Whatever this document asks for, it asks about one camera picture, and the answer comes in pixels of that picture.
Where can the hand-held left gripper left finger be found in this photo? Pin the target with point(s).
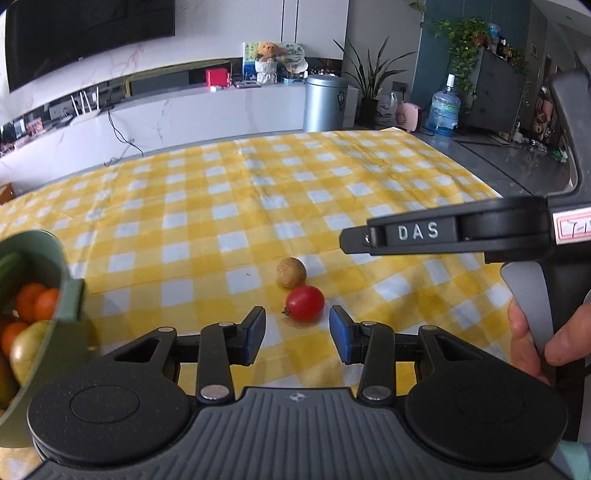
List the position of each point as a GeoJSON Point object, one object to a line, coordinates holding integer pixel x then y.
{"type": "Point", "coordinates": [256, 334]}

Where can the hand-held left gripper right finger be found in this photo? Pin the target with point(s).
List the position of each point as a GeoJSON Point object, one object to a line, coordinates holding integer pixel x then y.
{"type": "Point", "coordinates": [341, 334]}

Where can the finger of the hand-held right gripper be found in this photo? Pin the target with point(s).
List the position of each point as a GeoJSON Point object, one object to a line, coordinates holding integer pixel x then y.
{"type": "Point", "coordinates": [415, 233]}

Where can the red cherry tomato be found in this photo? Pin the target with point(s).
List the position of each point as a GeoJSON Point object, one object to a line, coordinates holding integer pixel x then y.
{"type": "Point", "coordinates": [304, 302]}

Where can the small brown fruit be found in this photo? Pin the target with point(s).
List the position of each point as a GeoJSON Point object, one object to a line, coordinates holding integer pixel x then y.
{"type": "Point", "coordinates": [291, 272]}

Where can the green colander bowl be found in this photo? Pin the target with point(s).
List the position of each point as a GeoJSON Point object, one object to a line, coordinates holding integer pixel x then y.
{"type": "Point", "coordinates": [69, 300]}

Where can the large orange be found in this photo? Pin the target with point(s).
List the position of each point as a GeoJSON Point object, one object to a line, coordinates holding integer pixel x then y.
{"type": "Point", "coordinates": [11, 337]}

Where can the person's right hand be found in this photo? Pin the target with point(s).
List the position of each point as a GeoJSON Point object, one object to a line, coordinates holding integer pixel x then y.
{"type": "Point", "coordinates": [526, 341]}

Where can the blue water bottle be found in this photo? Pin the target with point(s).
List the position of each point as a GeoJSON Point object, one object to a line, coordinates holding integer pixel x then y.
{"type": "Point", "coordinates": [442, 113]}

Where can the white plastic bag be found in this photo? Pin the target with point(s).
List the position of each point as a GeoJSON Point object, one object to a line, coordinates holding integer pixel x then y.
{"type": "Point", "coordinates": [387, 110]}

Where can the yellow checked tablecloth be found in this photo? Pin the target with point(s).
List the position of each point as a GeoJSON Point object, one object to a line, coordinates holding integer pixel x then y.
{"type": "Point", "coordinates": [184, 221]}

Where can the dark grey cabinet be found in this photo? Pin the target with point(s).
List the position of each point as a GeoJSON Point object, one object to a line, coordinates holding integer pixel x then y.
{"type": "Point", "coordinates": [496, 92]}

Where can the tall leafy potted plant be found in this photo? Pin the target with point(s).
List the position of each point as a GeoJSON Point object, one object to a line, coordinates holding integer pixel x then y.
{"type": "Point", "coordinates": [369, 87]}

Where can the silver trash can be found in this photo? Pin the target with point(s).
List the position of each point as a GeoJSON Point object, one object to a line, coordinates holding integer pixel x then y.
{"type": "Point", "coordinates": [325, 106]}

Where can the trailing green potted plant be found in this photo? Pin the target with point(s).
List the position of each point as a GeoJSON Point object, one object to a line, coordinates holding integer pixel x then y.
{"type": "Point", "coordinates": [464, 41]}

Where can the round hand fan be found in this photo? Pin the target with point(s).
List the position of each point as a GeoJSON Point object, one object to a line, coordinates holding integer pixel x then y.
{"type": "Point", "coordinates": [295, 67]}

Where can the green pear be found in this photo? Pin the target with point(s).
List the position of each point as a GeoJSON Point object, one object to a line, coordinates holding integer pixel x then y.
{"type": "Point", "coordinates": [30, 353]}

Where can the hanging green vine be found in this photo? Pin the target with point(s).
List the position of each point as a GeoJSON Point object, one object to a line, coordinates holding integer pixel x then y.
{"type": "Point", "coordinates": [418, 5]}

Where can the white marble media console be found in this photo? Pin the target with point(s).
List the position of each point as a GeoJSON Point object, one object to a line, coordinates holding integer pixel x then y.
{"type": "Point", "coordinates": [194, 115]}

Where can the brown teddy bear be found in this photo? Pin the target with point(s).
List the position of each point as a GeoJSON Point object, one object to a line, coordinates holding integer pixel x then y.
{"type": "Point", "coordinates": [268, 50]}

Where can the red box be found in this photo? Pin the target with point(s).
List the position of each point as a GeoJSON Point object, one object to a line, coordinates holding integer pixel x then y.
{"type": "Point", "coordinates": [217, 78]}

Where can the orange-red mango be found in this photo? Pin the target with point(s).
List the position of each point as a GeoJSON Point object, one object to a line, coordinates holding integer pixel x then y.
{"type": "Point", "coordinates": [7, 381]}

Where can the white router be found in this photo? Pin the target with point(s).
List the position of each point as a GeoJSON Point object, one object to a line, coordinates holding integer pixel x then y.
{"type": "Point", "coordinates": [85, 115]}

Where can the black television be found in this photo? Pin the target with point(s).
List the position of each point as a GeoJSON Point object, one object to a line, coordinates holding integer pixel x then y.
{"type": "Point", "coordinates": [87, 37]}

